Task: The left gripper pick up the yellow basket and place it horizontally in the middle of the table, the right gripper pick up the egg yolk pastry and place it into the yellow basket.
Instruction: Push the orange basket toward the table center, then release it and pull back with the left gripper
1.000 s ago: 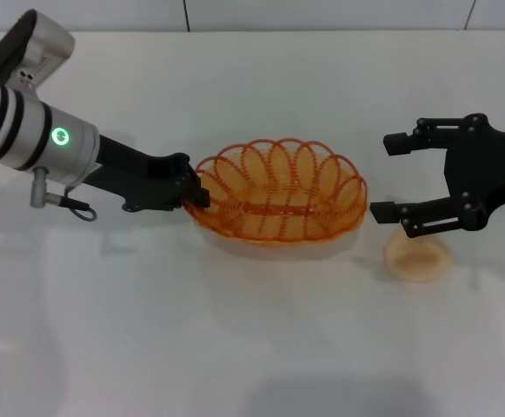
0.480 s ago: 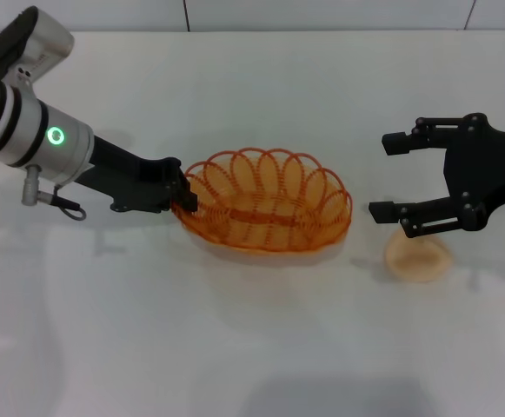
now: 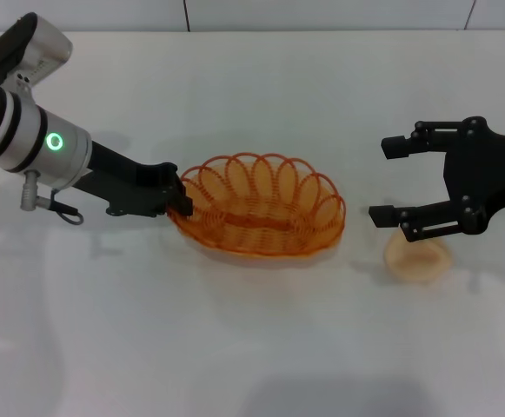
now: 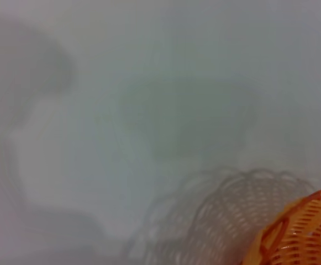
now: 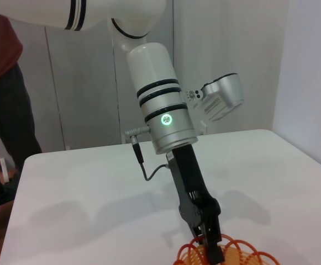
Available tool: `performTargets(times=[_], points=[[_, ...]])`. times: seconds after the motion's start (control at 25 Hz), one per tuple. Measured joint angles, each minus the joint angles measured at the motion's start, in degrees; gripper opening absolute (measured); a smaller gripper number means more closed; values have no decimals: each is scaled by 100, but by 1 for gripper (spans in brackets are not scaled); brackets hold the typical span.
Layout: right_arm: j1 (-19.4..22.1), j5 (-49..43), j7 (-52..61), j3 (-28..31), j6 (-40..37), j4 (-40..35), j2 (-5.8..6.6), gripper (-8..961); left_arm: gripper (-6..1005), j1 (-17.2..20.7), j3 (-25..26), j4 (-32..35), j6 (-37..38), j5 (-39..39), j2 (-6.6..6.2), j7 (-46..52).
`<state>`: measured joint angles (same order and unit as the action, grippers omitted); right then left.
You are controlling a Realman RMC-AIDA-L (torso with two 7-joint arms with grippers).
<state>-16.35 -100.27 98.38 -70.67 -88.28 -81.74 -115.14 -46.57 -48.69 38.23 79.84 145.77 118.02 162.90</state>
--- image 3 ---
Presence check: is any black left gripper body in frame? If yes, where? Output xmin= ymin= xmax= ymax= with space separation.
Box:
xmin=71 ymin=139 xmax=169 ymax=218

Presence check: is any orange plastic wire basket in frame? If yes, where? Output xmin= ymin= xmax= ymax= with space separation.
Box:
xmin=168 ymin=151 xmax=348 ymax=261

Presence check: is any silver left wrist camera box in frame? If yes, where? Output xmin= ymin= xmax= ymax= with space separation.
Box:
xmin=0 ymin=11 xmax=74 ymax=95

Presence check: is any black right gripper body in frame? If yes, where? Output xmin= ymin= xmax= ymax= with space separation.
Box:
xmin=442 ymin=116 xmax=505 ymax=235

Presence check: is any beige soft bread toy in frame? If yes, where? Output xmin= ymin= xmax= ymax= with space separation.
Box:
xmin=384 ymin=229 xmax=454 ymax=286

